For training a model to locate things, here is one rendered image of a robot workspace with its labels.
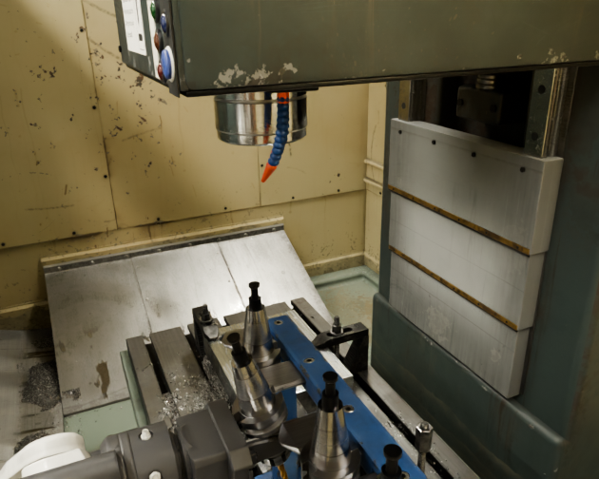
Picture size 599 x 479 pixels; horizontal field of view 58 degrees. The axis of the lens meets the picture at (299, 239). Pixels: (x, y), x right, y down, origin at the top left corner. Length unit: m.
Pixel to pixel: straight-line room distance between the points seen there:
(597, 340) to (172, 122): 1.45
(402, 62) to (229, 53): 0.21
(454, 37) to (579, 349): 0.64
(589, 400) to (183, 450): 0.82
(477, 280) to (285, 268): 0.99
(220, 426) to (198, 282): 1.33
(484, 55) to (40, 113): 1.45
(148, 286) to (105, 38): 0.82
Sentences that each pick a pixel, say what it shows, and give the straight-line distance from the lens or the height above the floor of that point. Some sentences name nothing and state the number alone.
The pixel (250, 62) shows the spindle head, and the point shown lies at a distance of 0.61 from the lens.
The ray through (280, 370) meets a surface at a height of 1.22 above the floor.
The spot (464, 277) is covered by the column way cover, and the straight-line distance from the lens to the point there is 1.25.
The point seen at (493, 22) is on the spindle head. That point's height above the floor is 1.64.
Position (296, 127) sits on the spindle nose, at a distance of 0.92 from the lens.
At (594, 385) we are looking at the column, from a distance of 1.21.
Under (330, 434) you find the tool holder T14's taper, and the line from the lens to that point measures 0.58.
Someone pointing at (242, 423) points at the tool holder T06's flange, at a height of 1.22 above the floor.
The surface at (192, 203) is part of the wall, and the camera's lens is 2.05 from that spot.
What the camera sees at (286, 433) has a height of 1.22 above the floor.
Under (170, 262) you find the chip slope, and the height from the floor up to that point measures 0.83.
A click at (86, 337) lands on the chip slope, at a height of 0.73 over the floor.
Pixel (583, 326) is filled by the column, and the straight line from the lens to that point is 1.11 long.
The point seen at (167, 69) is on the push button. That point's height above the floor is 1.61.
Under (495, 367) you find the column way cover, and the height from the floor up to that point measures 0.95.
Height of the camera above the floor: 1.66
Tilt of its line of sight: 23 degrees down
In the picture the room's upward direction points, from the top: 1 degrees counter-clockwise
